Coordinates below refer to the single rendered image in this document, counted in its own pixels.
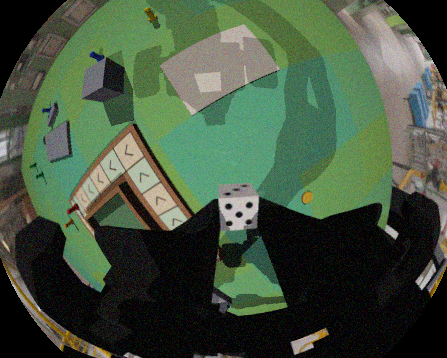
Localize white die with black pips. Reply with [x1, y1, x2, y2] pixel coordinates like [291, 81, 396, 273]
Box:
[219, 183, 259, 231]

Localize orange pawn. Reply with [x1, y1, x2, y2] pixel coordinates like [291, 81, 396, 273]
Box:
[63, 219, 74, 228]

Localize red game pawn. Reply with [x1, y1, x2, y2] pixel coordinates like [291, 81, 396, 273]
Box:
[66, 203, 79, 214]

